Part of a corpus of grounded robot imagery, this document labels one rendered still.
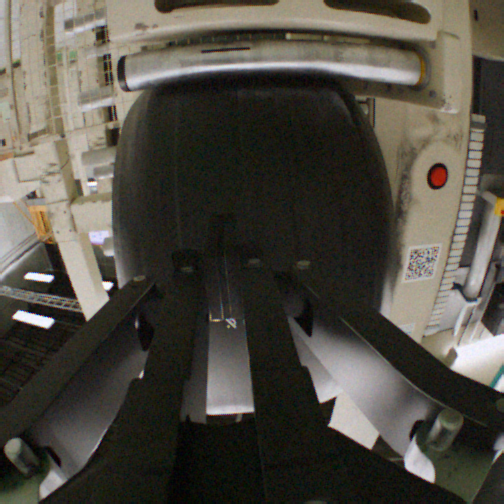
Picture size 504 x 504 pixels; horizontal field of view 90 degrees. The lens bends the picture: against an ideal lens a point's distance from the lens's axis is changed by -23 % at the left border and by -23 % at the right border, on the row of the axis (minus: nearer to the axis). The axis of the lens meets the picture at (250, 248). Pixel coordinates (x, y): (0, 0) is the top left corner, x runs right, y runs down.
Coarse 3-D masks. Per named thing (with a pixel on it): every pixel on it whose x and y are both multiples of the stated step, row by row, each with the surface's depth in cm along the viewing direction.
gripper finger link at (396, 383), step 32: (320, 288) 10; (320, 320) 10; (352, 320) 9; (384, 320) 8; (320, 352) 10; (352, 352) 8; (384, 352) 7; (416, 352) 7; (352, 384) 8; (384, 384) 7; (416, 384) 6; (448, 384) 6; (480, 384) 5; (384, 416) 7; (416, 416) 6; (480, 416) 5
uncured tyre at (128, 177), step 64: (128, 128) 32; (192, 128) 28; (256, 128) 28; (320, 128) 29; (128, 192) 28; (192, 192) 27; (256, 192) 27; (320, 192) 28; (384, 192) 30; (128, 256) 29; (320, 256) 28; (384, 256) 30; (320, 384) 34
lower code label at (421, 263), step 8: (416, 248) 50; (424, 248) 51; (432, 248) 51; (440, 248) 51; (408, 256) 51; (416, 256) 51; (424, 256) 51; (432, 256) 52; (408, 264) 52; (416, 264) 52; (424, 264) 52; (432, 264) 53; (408, 272) 53; (416, 272) 53; (424, 272) 53; (432, 272) 53; (408, 280) 54; (416, 280) 54
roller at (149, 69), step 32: (128, 64) 28; (160, 64) 28; (192, 64) 28; (224, 64) 29; (256, 64) 29; (288, 64) 29; (320, 64) 29; (352, 64) 29; (384, 64) 29; (416, 64) 29
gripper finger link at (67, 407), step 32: (128, 288) 11; (96, 320) 9; (128, 320) 10; (64, 352) 8; (96, 352) 8; (128, 352) 10; (32, 384) 6; (64, 384) 6; (96, 384) 8; (128, 384) 9; (0, 416) 5; (32, 416) 5; (64, 416) 6; (96, 416) 7; (0, 448) 4; (32, 448) 5; (64, 448) 6
